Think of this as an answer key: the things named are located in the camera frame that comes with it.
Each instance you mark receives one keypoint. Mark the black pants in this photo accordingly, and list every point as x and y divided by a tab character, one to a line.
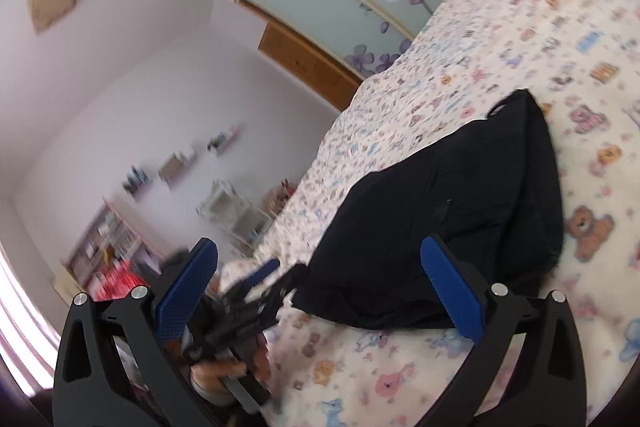
490	191

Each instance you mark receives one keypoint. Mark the floral cartoon bed sheet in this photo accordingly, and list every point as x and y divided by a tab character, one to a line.
580	61

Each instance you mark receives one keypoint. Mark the pink white bookshelf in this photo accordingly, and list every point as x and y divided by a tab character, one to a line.
110	242

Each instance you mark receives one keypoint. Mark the person's left hand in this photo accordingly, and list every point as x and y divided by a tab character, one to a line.
206	377

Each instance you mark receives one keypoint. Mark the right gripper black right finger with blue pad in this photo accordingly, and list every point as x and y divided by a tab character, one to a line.
548	384

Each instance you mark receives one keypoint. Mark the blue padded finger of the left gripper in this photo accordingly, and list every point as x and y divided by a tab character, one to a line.
257	276

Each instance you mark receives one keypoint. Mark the white wall shelf box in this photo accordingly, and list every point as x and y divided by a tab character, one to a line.
175	167
223	140
136	179

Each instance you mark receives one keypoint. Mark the white metal rack trolley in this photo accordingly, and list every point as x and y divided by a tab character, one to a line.
239	220

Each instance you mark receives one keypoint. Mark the brown wooden wardrobe side panel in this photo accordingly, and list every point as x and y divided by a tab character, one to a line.
312	66

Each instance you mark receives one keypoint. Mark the red patterned cloth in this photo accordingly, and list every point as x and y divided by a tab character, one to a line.
117	284

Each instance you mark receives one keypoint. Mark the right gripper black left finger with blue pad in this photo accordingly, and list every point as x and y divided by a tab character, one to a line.
91	387

